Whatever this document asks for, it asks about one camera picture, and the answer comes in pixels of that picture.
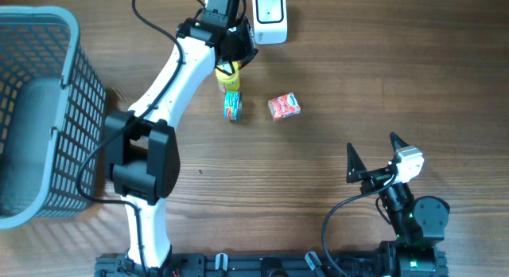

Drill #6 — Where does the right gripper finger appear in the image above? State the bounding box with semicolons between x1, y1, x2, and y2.
390;132;409;151
346;143;367;183

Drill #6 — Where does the yellow lidded jar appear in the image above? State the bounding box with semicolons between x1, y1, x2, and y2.
215;61;240;92

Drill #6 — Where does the colourful tin can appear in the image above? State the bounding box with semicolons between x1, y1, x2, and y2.
223;92;242;123

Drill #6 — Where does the red snack box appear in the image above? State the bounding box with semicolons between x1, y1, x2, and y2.
268;92;301;121

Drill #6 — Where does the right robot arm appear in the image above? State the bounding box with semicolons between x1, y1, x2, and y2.
341;132;450;276

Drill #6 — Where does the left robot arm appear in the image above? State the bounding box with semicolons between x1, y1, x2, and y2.
105;0;258;276

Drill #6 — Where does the white barcode scanner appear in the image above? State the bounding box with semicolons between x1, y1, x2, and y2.
252;0;288;45

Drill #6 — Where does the grey plastic mesh basket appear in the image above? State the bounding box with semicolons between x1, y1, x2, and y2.
1;6;107;230

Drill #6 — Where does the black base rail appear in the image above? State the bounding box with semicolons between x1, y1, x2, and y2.
94;251;449;277

